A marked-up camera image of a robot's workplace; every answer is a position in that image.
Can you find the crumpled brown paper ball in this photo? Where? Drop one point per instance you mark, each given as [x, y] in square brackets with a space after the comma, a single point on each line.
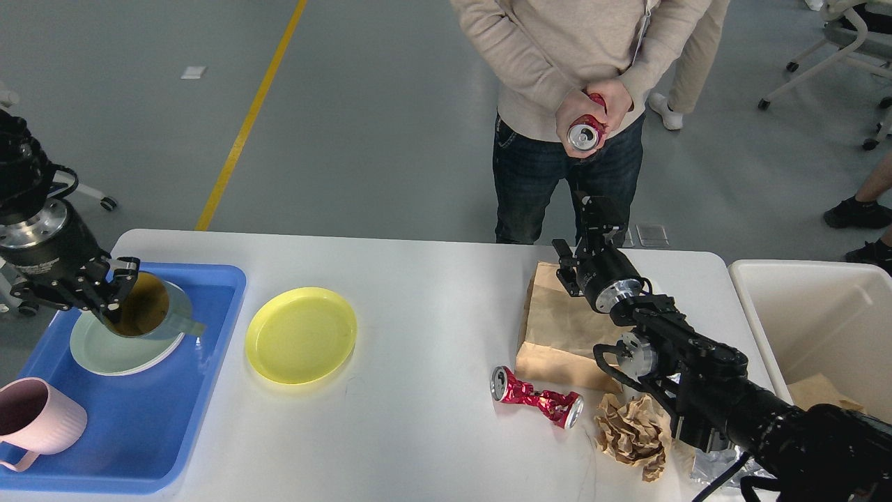
[636, 433]

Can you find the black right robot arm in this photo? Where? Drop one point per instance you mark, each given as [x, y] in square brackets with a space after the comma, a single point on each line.
[826, 453]

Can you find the person in beige sweater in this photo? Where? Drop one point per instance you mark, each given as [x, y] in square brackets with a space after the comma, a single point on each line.
[544, 51]

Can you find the person in khaki trousers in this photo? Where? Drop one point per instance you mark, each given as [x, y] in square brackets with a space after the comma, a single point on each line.
[692, 68]

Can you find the white plastic bin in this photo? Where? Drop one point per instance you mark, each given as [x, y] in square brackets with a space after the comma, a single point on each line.
[821, 317]

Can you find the yellow plastic plate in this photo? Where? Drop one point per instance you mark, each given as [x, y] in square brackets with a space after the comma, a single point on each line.
[301, 336]

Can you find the brown paper bag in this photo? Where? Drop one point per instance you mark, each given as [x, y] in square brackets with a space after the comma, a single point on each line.
[558, 333]

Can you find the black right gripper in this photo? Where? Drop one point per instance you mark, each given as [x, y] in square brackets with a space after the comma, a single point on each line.
[596, 269]

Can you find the red soda can held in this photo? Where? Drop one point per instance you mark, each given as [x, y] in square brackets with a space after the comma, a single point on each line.
[586, 124]

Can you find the teal mug yellow inside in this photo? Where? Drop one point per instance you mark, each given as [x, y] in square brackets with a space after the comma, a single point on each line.
[154, 310]

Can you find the pale green plate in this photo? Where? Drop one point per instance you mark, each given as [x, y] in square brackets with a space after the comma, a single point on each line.
[96, 349]

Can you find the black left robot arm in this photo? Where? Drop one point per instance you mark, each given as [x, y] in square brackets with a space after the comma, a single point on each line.
[26, 176]

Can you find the blue plastic tray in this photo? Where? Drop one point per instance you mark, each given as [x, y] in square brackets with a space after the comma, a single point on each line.
[140, 428]

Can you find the person with black sneakers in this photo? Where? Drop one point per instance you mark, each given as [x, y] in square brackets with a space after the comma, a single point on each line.
[863, 211]

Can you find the brown paper in bin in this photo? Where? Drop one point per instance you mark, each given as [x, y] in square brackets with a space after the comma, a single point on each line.
[817, 389]

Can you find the pink ribbed mug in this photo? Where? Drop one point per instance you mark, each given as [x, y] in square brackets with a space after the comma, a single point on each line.
[39, 419]

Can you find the crushed red soda can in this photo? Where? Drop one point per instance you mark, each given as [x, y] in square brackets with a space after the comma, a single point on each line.
[562, 410]

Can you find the white office chair right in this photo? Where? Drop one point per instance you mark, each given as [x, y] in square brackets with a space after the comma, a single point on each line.
[860, 33]

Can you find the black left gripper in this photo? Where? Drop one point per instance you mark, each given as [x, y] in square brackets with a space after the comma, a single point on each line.
[53, 250]

